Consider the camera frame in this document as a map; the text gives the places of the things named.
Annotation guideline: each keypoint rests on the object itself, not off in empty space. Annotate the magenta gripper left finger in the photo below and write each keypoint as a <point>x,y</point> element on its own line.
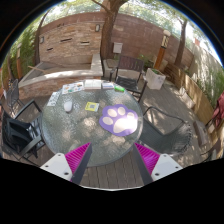
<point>70,166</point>

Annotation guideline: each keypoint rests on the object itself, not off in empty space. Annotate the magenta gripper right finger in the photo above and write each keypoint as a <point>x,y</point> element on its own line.
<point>153,166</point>

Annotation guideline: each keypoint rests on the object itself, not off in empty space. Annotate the black mesh chair right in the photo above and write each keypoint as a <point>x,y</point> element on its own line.
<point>175,142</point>

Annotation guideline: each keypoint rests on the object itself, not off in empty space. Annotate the purple paw print mousepad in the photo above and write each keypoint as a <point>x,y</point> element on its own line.
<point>119,120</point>

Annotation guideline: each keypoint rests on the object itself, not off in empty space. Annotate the black metal chair left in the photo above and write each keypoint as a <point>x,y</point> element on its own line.
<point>21,139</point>

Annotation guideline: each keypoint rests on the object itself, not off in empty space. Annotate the round glass patio table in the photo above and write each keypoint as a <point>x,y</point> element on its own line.
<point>64,131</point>

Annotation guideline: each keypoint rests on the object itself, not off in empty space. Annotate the yellow green card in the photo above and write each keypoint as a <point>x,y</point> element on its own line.
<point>92,106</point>

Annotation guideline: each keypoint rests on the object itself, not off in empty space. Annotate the white leaflet at table edge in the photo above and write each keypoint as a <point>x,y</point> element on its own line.
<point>53,99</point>

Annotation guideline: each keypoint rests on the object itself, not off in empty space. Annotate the colourful picture sheet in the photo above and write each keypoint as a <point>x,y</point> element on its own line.
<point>73,87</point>

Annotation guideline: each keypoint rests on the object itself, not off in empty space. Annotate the white stacked booklets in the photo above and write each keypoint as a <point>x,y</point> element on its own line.
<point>92,84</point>

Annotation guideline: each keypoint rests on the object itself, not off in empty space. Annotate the green small box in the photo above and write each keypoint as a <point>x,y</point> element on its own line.
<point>118,88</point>

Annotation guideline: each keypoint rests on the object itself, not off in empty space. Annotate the small white purple booklet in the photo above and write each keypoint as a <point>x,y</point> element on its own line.
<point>107,85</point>

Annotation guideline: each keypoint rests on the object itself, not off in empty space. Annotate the white square planter box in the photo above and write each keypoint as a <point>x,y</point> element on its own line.
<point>155,79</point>

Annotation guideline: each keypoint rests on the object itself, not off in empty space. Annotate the black chair far left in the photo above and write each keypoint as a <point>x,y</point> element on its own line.
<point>12,96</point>

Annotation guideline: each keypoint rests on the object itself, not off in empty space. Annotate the dark metal chair behind table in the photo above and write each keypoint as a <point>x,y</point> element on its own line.
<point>129,74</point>

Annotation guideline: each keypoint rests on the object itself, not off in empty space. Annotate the tree trunk centre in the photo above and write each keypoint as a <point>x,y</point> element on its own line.
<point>111,8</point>

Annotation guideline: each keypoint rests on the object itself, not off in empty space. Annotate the grey wall mounted box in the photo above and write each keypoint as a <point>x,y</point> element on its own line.
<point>117,47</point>

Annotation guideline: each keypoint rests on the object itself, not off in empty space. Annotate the wooden lamp post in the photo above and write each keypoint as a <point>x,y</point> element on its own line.
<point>163,47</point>

